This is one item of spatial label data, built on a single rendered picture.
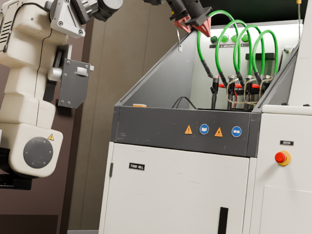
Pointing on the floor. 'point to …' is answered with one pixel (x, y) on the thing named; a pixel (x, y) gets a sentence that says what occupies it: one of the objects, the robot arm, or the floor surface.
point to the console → (301, 67)
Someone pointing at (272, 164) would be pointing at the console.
